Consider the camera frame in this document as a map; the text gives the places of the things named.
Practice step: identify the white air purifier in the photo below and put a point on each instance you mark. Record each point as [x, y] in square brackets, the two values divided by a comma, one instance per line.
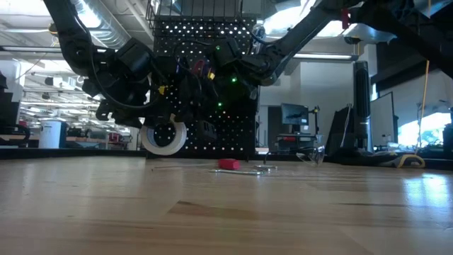
[49, 134]

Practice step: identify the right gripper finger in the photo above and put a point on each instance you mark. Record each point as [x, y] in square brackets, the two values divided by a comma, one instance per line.
[208, 131]

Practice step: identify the silver pegboard hook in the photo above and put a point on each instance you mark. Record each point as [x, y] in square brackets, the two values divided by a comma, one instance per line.
[265, 166]
[237, 172]

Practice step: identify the white masking tape roll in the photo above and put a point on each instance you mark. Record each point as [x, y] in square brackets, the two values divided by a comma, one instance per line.
[177, 141]

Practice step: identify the clear safety glasses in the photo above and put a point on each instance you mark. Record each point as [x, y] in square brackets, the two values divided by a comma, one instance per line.
[311, 156]

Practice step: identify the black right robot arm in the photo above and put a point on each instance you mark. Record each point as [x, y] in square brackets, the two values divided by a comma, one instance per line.
[301, 32]

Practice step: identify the ceiling light strip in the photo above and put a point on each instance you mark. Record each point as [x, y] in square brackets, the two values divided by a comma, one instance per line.
[322, 56]
[28, 49]

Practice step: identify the large grey monitor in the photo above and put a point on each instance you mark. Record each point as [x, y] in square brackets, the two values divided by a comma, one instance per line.
[382, 120]

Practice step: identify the black monitor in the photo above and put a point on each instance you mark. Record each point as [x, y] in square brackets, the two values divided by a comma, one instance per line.
[8, 110]

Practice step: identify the computer monitor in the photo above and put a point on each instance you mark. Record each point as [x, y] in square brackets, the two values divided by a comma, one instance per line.
[293, 114]

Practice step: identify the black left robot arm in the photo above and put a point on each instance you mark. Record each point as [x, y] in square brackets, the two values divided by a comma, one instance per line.
[70, 39]

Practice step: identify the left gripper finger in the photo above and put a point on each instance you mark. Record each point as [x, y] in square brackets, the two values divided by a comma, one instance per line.
[117, 113]
[169, 117]

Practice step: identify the black metal pegboard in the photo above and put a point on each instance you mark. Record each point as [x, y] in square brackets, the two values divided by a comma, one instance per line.
[233, 134]

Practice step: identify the black tower fan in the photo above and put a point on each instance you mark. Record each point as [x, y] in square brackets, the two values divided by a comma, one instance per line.
[361, 106]

